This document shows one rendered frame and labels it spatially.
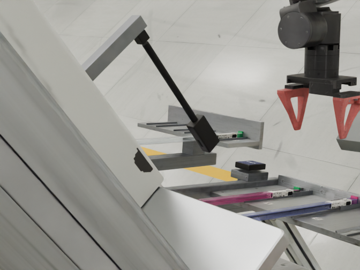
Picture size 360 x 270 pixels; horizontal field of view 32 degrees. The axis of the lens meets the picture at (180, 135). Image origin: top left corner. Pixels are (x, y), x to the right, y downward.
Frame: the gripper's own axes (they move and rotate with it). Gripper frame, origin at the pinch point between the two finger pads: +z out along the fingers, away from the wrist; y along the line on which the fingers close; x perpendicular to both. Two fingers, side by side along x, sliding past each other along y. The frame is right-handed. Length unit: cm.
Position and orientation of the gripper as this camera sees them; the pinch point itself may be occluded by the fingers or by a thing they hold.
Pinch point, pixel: (319, 129)
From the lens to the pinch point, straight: 110.9
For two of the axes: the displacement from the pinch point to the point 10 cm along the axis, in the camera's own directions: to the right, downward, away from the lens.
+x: 7.7, -1.5, 6.2
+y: 6.4, 1.5, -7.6
